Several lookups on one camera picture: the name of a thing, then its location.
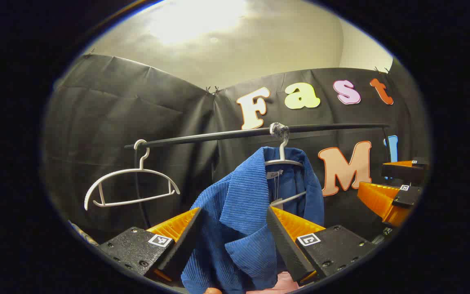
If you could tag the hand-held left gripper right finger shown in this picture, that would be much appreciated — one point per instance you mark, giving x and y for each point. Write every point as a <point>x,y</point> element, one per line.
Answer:
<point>286,249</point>

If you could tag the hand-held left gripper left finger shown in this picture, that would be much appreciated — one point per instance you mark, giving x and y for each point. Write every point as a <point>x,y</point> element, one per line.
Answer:
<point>182,249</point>

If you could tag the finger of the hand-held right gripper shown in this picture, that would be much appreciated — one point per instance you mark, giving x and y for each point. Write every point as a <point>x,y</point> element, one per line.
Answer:
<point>402,171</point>
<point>382,200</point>

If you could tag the white plastic hanger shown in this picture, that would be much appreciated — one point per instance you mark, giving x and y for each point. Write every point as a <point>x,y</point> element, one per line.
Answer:
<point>141,170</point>

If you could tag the white hanger with taped hook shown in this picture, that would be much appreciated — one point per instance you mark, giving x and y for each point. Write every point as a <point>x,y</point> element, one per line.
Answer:
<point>282,152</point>

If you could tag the black clothes rack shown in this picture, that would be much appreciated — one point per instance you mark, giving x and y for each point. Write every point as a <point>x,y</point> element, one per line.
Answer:
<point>218,134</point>

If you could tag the patterned fabric item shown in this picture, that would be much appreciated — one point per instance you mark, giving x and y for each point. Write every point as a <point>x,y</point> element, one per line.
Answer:
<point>83,236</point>

